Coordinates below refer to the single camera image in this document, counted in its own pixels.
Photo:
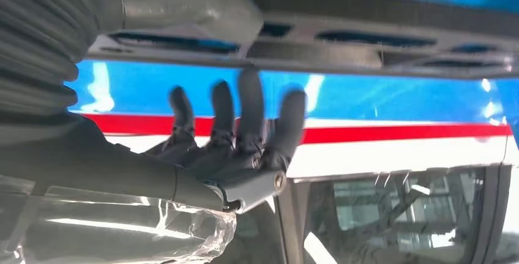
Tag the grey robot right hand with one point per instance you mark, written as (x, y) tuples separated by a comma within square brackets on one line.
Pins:
[(121, 169)]

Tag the white car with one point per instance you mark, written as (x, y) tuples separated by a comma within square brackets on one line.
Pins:
[(385, 154)]

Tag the red barrier belt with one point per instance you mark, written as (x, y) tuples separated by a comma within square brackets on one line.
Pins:
[(405, 132)]

